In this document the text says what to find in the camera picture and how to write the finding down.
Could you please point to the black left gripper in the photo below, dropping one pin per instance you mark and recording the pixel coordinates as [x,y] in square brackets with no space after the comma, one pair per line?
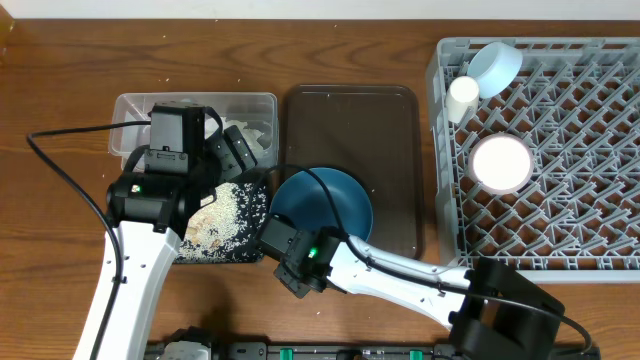
[222,146]

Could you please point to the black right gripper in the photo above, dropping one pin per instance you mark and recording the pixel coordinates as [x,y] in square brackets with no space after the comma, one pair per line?
[287,278]

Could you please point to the white napkin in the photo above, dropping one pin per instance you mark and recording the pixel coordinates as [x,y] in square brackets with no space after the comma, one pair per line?
[256,133]

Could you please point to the dark blue plate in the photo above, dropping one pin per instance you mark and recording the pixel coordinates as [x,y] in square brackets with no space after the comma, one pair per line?
[302,200]

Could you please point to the rice pile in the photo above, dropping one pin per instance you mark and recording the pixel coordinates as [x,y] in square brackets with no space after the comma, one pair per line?
[220,225]

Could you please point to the cream white cup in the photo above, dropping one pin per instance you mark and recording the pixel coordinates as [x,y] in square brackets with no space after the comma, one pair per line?
[462,99]

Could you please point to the light blue bowl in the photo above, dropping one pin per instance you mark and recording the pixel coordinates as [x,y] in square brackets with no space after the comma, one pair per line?
[494,68]

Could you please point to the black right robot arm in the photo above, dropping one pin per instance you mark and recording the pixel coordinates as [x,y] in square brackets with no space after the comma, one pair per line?
[491,311]

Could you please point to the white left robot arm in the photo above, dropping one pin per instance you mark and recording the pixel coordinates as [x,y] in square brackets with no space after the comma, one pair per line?
[135,265]

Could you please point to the grey dishwasher rack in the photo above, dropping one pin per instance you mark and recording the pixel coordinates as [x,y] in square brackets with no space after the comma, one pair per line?
[575,104]

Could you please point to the clear plastic bin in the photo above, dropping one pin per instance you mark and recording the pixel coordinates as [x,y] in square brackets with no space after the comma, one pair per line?
[244,106]

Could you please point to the black tray bin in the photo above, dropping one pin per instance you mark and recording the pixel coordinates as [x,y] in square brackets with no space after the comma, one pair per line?
[235,225]

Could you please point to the dark brown serving tray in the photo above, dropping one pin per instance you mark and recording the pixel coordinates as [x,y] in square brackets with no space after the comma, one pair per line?
[371,132]

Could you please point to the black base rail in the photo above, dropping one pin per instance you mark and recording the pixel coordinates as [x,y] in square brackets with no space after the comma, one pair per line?
[197,343]

